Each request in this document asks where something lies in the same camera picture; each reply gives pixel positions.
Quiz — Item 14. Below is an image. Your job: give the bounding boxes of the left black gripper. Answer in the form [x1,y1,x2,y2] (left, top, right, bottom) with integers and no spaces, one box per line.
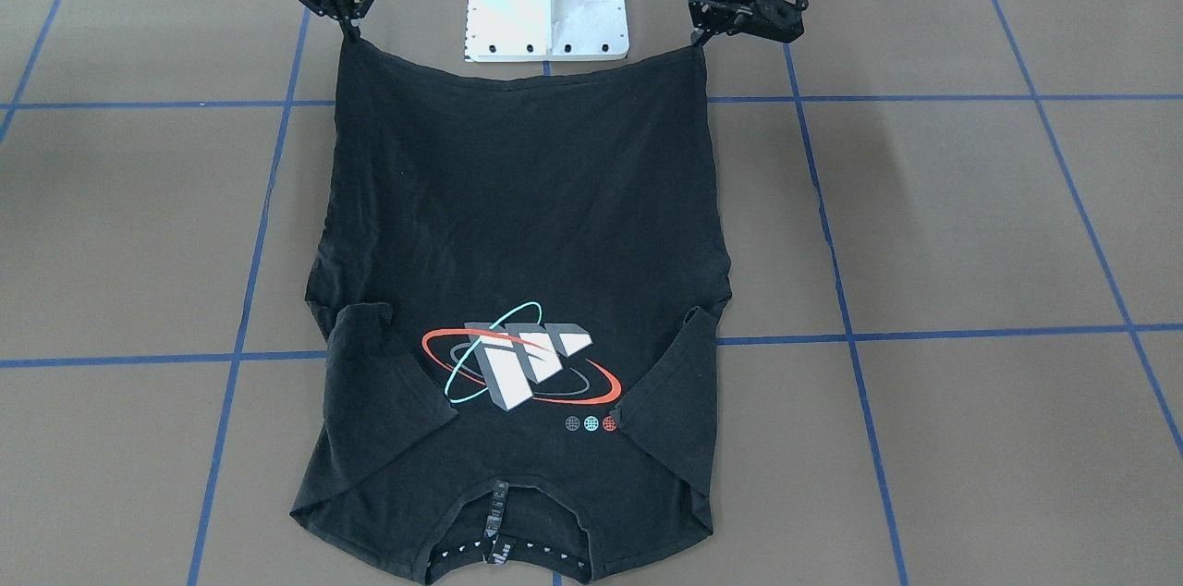
[691,0,810,47]

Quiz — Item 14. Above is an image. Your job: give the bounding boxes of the black printed t-shirt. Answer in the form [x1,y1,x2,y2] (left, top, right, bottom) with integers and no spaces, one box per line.
[290,40,731,585]

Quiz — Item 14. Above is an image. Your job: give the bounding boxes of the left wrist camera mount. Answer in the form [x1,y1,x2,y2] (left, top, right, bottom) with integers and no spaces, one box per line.
[686,0,739,37]

